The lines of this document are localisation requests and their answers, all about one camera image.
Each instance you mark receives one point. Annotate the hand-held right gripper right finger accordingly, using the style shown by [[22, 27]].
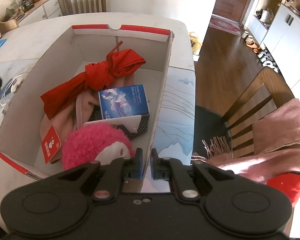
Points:
[[156, 165]]

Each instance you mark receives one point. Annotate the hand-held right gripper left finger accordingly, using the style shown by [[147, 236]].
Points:
[[137, 162]]

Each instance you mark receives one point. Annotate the black dotted pouch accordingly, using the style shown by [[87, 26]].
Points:
[[142, 127]]

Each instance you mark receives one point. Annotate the pink plush toy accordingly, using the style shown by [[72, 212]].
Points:
[[90, 142]]

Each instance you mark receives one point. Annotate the blue tissue pack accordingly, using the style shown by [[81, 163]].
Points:
[[122, 102]]

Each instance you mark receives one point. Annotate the pink knit hat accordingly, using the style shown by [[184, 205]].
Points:
[[65, 120]]

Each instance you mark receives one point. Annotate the red scarf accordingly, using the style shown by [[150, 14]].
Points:
[[97, 76]]

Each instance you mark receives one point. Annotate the red cardboard box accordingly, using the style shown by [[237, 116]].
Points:
[[97, 45]]

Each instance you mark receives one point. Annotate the green plant in vase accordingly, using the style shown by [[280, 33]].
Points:
[[9, 12]]

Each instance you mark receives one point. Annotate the white sideboard with wooden top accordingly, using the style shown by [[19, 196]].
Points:
[[48, 8]]

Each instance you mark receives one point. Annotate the chair with pink cloth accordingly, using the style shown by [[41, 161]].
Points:
[[277, 135]]

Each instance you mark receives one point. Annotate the yellow bag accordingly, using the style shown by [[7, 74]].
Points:
[[195, 42]]

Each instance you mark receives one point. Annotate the red cloth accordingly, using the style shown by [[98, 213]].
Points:
[[287, 183]]

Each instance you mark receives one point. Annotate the black and white shoes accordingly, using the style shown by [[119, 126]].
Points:
[[266, 60]]

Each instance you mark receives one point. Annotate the brown slippers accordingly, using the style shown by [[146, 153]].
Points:
[[252, 43]]

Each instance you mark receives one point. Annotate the red patterned rug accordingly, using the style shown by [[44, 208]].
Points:
[[225, 24]]

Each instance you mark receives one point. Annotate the white tote bag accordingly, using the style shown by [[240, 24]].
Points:
[[266, 16]]

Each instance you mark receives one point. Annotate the white and wood wall cabinet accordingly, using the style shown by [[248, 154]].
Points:
[[285, 37]]

